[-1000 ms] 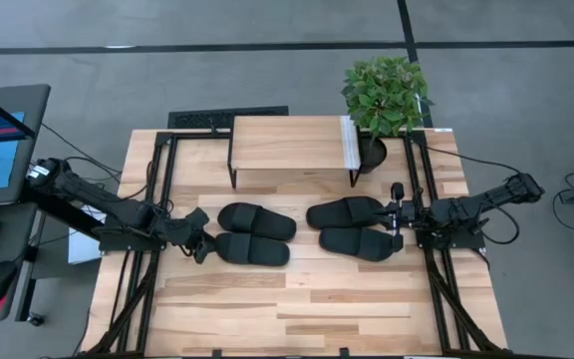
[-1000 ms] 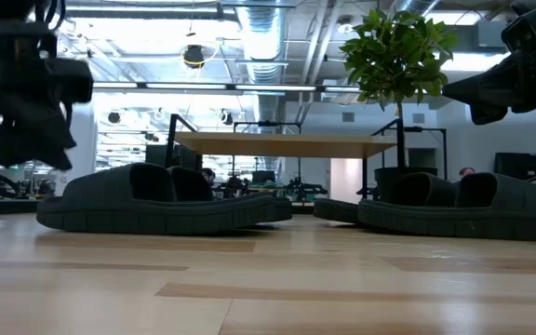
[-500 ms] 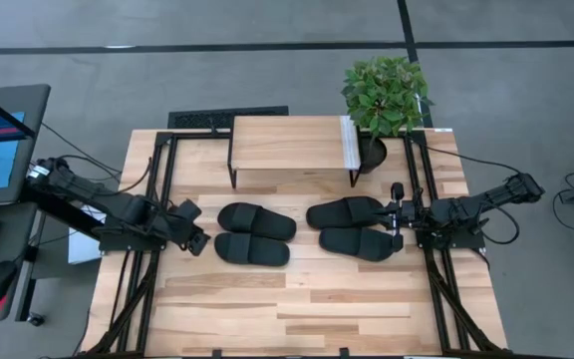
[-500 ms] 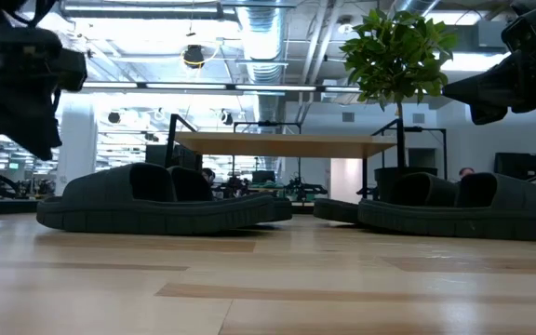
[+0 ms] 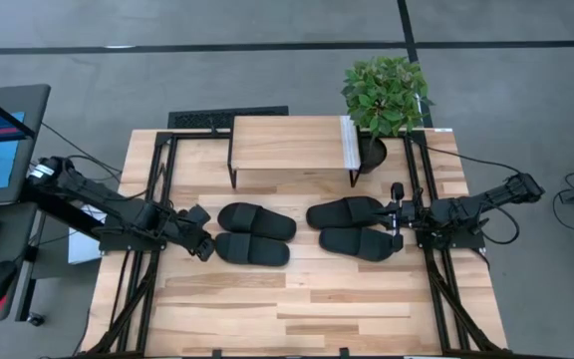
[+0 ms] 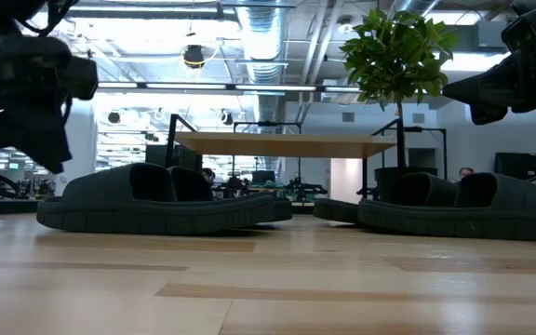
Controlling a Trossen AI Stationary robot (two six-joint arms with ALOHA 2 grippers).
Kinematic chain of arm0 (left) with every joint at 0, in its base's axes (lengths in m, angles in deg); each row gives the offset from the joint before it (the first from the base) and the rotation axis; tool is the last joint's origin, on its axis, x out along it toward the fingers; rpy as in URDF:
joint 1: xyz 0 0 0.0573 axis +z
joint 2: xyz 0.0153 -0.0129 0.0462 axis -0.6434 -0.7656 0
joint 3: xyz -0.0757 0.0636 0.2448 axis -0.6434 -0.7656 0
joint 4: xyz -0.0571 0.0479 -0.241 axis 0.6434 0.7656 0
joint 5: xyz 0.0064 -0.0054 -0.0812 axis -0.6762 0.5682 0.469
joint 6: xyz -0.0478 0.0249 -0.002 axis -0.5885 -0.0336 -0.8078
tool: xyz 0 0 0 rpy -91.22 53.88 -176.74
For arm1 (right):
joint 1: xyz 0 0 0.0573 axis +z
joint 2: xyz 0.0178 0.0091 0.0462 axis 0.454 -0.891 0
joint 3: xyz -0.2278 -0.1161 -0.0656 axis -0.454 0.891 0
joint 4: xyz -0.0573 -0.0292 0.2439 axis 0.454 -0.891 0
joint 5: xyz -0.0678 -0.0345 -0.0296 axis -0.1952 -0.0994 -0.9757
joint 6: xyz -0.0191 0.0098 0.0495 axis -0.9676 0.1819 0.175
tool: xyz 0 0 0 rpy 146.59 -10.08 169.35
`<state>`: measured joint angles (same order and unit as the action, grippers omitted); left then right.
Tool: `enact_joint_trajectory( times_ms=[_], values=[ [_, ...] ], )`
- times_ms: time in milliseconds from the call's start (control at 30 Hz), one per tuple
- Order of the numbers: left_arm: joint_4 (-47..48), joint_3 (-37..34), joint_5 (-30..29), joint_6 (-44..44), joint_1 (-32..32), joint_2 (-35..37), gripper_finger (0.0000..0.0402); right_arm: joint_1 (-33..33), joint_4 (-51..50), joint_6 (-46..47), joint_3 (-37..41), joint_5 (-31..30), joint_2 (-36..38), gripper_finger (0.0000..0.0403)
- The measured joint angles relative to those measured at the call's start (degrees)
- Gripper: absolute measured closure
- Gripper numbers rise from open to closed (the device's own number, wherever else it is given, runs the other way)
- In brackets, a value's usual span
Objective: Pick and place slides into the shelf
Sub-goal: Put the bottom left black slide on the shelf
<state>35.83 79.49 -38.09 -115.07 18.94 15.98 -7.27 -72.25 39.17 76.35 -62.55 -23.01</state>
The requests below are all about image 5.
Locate black plant pot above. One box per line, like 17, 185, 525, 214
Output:
356, 133, 389, 175

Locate wooden shelf black legs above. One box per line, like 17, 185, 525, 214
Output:
225, 115, 363, 190

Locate black keyboard behind table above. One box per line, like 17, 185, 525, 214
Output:
166, 105, 290, 130

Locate white box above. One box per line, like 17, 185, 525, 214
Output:
67, 202, 108, 265

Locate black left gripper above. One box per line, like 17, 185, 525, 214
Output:
164, 202, 217, 263

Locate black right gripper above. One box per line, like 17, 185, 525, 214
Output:
375, 181, 421, 253

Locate green leafy plant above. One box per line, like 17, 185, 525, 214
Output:
340, 55, 436, 139

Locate black metal rig frame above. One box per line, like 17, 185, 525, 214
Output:
83, 128, 513, 359

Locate black slide sandal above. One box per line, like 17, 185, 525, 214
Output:
318, 226, 404, 263
305, 195, 391, 230
214, 231, 291, 267
216, 201, 298, 242

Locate computer monitor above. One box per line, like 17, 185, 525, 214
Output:
0, 83, 52, 208

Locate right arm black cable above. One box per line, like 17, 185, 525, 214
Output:
480, 202, 521, 246

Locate black support beam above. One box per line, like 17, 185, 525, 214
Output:
17, 178, 114, 240

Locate dark grey desk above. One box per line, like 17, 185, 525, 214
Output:
0, 198, 39, 325

